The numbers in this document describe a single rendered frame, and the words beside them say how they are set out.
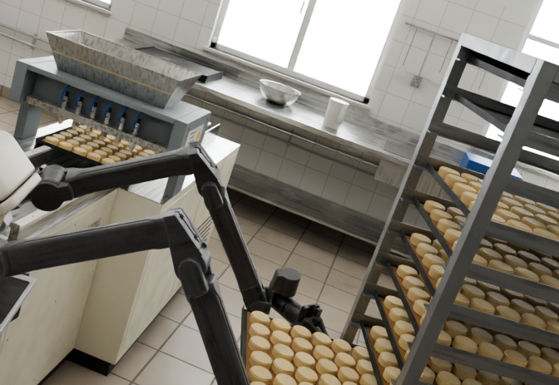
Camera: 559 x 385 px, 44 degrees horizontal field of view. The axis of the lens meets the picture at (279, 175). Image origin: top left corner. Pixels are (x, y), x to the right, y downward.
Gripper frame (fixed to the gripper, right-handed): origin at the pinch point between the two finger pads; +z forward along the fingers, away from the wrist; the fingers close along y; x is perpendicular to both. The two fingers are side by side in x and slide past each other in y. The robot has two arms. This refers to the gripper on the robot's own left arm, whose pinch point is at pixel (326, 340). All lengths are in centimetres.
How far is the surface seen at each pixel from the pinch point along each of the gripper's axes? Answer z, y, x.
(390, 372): 22.8, -9.5, 9.9
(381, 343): 14.1, -9.4, 0.9
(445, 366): 32.8, -19.1, 9.9
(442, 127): 1, -62, -4
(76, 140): -148, 13, -17
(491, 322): 39, -36, 18
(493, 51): 12, -83, 14
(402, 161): -143, 7, -275
